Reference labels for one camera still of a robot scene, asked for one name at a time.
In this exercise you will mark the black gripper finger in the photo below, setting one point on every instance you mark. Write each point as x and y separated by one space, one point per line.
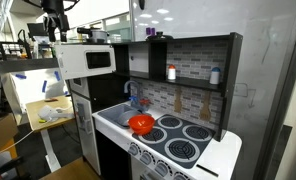
64 31
49 31

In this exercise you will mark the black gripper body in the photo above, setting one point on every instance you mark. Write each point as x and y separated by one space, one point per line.
56 8

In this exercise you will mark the white toy microwave door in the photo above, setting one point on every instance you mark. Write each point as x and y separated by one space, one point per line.
74 63

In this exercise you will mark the orange plastic bowl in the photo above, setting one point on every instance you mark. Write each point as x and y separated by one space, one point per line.
141 123

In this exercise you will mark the grey stove knob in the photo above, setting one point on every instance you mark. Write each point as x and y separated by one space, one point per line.
145 157
133 149
161 167
179 176

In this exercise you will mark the small grey stove burner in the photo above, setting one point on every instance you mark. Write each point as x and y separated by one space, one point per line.
169 121
197 132

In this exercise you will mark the large grey stove burner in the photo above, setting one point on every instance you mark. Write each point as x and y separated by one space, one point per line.
182 149
154 137

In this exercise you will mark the dark grey stove panel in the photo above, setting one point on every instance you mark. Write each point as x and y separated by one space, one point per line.
174 135

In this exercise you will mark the white toy oven door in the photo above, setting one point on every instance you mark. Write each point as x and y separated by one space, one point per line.
136 170

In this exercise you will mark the black monitor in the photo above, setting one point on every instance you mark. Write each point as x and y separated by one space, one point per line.
36 30

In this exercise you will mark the steel saucepan with lid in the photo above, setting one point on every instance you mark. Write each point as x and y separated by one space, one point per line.
99 36

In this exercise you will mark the grey shelf beam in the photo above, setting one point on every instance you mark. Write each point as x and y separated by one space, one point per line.
24 65

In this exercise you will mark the blue tape strip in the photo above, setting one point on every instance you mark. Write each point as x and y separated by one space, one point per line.
44 86
57 75
66 93
20 76

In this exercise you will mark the white board panel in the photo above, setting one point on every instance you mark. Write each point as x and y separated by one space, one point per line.
31 90

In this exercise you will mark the dark red flat object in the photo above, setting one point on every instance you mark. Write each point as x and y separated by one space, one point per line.
51 99

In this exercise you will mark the wooden desk white legs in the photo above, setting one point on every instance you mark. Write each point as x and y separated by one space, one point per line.
33 110

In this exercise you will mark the white plastic device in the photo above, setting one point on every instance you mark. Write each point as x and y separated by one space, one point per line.
51 113

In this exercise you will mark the grey toy faucet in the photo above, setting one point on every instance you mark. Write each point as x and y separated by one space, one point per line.
125 87

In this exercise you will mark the purple magnet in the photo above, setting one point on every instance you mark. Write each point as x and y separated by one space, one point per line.
148 31

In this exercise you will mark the purple cup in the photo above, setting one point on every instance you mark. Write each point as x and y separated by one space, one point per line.
153 31

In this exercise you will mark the green marker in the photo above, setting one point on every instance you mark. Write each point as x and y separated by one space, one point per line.
42 121

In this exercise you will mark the grey sink basin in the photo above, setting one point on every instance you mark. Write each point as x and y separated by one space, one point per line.
108 115

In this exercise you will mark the black pan lid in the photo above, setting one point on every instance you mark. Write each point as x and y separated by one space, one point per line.
159 36

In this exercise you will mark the grey metal pot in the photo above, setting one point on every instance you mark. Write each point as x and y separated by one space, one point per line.
124 116

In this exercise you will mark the white shaker orange cap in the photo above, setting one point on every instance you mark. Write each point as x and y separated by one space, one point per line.
171 73

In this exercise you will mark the plain wooden spatula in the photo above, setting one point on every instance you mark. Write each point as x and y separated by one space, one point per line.
178 100

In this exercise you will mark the toy kitchen unit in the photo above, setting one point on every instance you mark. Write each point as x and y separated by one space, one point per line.
194 60

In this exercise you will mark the wooden table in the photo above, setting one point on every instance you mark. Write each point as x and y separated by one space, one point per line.
74 170

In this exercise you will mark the white shaker blue cap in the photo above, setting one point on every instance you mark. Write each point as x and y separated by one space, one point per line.
214 76

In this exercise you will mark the slotted wooden spatula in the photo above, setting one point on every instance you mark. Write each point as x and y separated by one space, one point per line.
205 110

